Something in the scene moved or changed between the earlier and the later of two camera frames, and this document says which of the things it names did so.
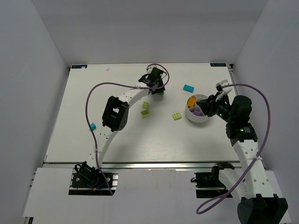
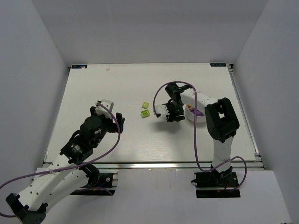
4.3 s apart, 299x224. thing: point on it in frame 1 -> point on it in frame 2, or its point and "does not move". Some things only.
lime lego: (145, 105) does not move
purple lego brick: (197, 113) does not move
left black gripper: (156, 86) -> (110, 123)
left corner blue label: (79, 66) does not move
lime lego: (145, 113) does not move
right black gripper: (209, 106) -> (174, 114)
